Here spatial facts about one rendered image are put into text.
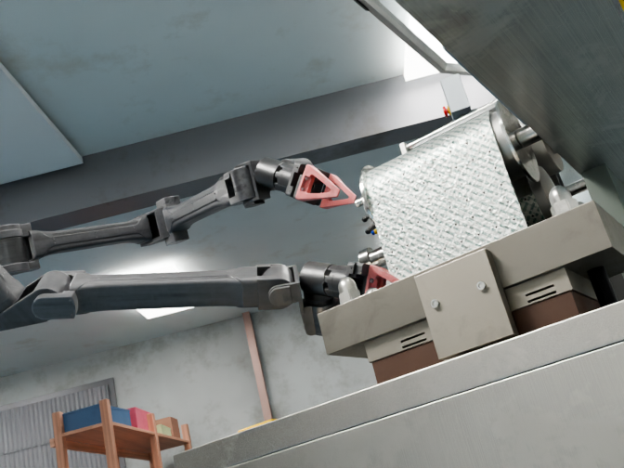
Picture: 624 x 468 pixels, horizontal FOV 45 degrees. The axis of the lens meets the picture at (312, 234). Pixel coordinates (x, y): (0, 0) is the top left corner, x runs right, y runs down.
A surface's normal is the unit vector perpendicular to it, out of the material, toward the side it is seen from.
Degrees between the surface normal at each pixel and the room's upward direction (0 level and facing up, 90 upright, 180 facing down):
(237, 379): 90
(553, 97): 180
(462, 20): 180
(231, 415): 90
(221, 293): 128
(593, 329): 90
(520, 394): 90
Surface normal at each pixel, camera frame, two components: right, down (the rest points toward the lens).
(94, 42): 0.23, 0.91
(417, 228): -0.55, -0.16
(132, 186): -0.09, -0.34
